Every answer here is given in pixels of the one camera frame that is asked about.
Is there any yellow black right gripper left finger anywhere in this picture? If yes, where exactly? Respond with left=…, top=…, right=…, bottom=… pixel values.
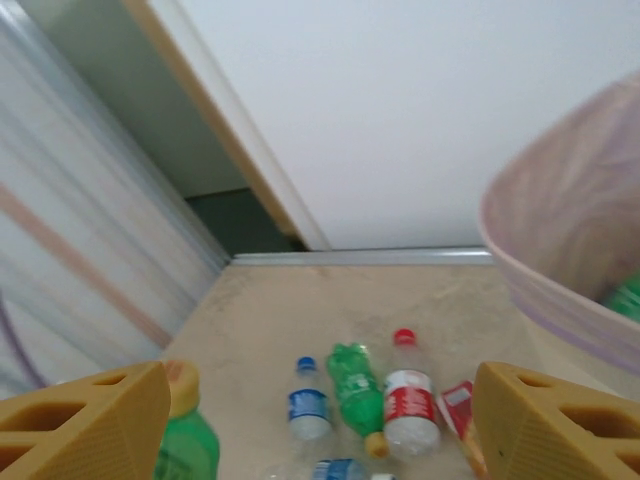
left=0, top=360, right=171, bottom=480

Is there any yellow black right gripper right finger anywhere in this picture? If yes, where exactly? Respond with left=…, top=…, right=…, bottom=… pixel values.
left=472, top=360, right=640, bottom=480

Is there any green bottle yellow cap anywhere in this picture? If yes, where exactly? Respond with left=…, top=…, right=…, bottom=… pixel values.
left=599, top=282, right=640, bottom=321
left=325, top=341, right=391, bottom=459
left=152, top=359, right=221, bottom=480

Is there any blue-label bottle white cap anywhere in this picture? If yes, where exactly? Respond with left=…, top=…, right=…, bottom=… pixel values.
left=259, top=457, right=401, bottom=480

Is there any blue-label bottle blue cap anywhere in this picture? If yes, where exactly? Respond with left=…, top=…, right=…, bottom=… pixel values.
left=285, top=355, right=334, bottom=441

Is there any pink beige plastic bin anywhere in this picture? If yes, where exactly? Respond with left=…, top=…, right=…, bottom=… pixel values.
left=477, top=69, right=640, bottom=374

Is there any amber juice bottle red label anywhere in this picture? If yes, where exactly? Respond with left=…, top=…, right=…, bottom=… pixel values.
left=439, top=379, right=489, bottom=479

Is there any red label bottle white cap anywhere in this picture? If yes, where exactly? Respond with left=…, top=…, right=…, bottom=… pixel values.
left=382, top=327, right=442, bottom=461

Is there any aluminium table edge rail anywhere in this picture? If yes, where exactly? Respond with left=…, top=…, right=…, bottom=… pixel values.
left=229, top=245, right=496, bottom=269

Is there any tan door frame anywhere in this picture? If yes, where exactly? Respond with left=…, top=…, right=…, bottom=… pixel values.
left=124, top=0, right=311, bottom=251

